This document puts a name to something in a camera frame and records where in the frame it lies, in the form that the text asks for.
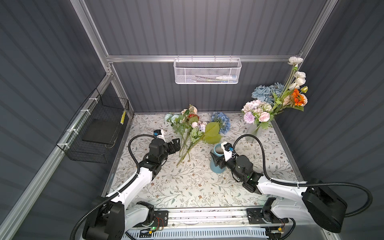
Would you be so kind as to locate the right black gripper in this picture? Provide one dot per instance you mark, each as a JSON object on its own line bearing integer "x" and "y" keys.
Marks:
{"x": 217, "y": 160}

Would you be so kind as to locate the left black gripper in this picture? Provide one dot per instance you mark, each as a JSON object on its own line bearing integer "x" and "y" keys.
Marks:
{"x": 175, "y": 145}

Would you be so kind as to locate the blue ceramic vase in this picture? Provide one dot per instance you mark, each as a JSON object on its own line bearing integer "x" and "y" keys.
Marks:
{"x": 216, "y": 153}

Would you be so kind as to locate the clear ribbed glass vase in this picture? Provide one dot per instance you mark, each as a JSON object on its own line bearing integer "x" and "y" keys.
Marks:
{"x": 254, "y": 130}

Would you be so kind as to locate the blue rose bouquet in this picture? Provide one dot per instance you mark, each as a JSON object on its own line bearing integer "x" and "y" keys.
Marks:
{"x": 266, "y": 93}

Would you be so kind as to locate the peach rose stem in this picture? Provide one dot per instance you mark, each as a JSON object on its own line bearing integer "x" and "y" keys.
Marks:
{"x": 286, "y": 96}

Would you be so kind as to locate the orange gerbera flower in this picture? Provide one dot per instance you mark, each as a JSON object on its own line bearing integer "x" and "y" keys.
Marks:
{"x": 298, "y": 100}

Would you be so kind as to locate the white ranunculus stem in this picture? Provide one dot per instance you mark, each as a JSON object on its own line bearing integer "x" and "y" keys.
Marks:
{"x": 296, "y": 80}

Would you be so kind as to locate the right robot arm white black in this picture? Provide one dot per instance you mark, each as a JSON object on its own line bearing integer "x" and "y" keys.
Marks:
{"x": 316, "y": 204}

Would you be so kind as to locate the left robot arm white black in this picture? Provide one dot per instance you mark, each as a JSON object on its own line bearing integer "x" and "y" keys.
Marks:
{"x": 132, "y": 186}

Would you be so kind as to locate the mixed pastel flower bunch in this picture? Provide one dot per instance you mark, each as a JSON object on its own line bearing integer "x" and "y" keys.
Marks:
{"x": 189, "y": 126}

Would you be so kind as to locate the blue hydrangea flower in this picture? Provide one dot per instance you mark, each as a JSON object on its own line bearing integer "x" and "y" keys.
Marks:
{"x": 223, "y": 121}

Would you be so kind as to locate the marker pen in basket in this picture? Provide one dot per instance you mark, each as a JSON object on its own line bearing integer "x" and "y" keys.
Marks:
{"x": 220, "y": 79}

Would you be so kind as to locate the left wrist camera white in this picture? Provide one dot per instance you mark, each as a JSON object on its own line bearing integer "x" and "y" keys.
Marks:
{"x": 159, "y": 134}

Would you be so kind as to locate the white wire mesh basket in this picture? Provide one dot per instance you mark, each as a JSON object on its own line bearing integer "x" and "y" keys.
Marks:
{"x": 185, "y": 69}

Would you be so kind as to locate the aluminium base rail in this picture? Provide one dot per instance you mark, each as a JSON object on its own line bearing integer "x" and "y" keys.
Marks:
{"x": 228, "y": 223}

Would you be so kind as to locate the black wire basket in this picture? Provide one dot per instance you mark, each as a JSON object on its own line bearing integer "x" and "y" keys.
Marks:
{"x": 97, "y": 131}

